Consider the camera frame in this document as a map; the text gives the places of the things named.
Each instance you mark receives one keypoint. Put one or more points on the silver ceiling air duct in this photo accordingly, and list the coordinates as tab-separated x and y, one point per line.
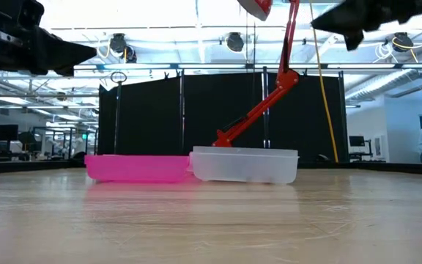
379	86

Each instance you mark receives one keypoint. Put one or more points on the background black metal frame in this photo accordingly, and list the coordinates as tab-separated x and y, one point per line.
68	141

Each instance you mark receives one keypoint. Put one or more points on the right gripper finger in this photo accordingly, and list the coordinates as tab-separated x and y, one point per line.
354	40
346	18

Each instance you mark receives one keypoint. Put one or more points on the small dark computer monitor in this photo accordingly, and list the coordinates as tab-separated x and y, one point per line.
357	141

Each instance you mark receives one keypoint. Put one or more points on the translucent white supply box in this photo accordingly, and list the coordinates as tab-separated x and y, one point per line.
244	165

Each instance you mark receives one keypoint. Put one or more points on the red desk lamp head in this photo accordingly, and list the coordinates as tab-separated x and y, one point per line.
258	7

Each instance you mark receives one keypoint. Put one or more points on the black partition screen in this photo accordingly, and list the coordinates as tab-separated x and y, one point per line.
148	117

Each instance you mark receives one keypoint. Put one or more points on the pink plastic box lid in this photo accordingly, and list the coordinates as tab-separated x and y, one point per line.
137	168

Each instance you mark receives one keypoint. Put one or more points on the small black dome object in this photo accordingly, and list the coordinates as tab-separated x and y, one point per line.
321	158

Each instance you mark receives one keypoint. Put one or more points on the black table edge rail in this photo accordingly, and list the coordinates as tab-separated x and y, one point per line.
13	167

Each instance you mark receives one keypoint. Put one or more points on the overhead aluminium frame beam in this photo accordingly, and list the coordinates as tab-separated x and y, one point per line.
211	66

